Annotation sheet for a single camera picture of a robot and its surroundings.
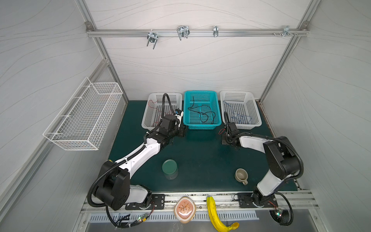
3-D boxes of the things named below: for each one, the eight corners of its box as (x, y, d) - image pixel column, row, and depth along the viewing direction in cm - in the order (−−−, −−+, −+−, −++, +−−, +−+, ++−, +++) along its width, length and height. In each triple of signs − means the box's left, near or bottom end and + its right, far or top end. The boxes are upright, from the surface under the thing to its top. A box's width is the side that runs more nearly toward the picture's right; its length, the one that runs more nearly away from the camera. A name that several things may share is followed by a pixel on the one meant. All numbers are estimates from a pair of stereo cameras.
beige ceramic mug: (232, 178, 82) (234, 176, 79) (235, 168, 86) (237, 166, 82) (245, 185, 80) (247, 183, 77) (248, 174, 84) (250, 172, 80)
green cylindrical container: (164, 180, 82) (161, 173, 73) (165, 166, 87) (162, 159, 78) (177, 180, 82) (176, 173, 73) (178, 166, 87) (177, 159, 78)
